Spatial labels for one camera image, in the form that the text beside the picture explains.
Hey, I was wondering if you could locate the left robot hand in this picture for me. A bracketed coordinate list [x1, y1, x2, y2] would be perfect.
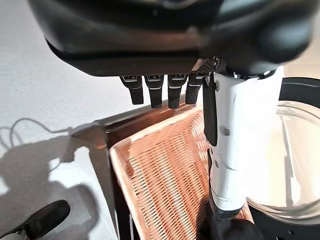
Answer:
[27, 0, 316, 221]

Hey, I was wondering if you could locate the charcoal garment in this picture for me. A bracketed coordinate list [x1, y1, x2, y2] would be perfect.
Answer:
[207, 212, 266, 240]

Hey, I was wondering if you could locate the rectangular wicker laundry basket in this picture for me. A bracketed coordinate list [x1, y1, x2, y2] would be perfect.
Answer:
[109, 106, 256, 240]

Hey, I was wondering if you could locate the round glass washer door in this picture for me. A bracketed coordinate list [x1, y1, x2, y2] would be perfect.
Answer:
[246, 77, 320, 240]

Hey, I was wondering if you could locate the silver left robot leg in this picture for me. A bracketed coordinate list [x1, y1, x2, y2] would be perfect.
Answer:
[0, 199, 72, 240]

